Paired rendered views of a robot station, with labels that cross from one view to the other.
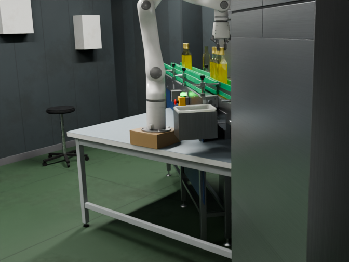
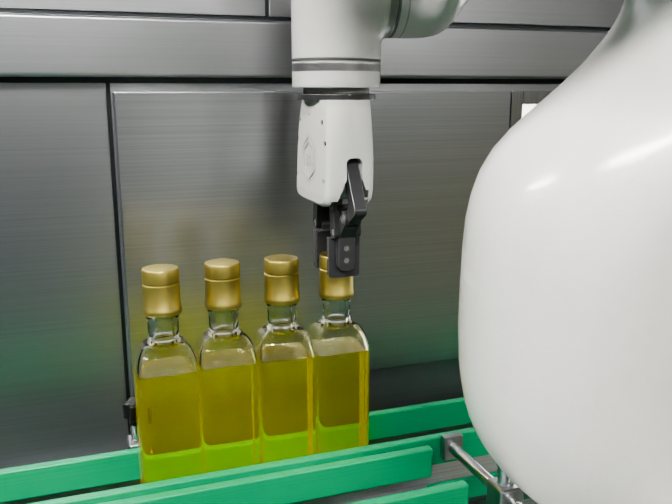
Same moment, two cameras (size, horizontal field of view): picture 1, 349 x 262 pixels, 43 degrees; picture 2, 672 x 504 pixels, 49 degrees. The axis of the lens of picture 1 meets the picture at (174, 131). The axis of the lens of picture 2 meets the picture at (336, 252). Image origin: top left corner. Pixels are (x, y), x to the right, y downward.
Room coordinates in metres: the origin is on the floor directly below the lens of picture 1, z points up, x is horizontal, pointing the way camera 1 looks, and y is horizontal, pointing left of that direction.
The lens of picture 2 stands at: (2.88, 0.40, 1.49)
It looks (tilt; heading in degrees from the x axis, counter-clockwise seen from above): 13 degrees down; 259
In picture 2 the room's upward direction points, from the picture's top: straight up
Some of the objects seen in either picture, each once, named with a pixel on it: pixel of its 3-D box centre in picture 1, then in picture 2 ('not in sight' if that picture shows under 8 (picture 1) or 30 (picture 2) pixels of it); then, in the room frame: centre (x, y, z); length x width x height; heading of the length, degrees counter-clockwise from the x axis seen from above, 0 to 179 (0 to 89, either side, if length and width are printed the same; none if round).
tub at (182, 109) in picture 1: (195, 115); not in sight; (2.49, -0.12, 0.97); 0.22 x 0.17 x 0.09; 99
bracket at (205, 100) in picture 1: (209, 101); not in sight; (2.62, -0.22, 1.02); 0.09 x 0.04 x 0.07; 99
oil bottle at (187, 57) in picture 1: (187, 60); not in sight; (3.84, -0.13, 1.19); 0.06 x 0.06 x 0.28; 9
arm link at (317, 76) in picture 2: (221, 18); (335, 77); (2.75, -0.31, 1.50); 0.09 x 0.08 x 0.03; 99
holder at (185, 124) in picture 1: (199, 122); not in sight; (2.49, -0.15, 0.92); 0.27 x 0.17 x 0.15; 99
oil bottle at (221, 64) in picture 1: (222, 76); (336, 415); (2.75, -0.31, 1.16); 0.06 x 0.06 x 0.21; 9
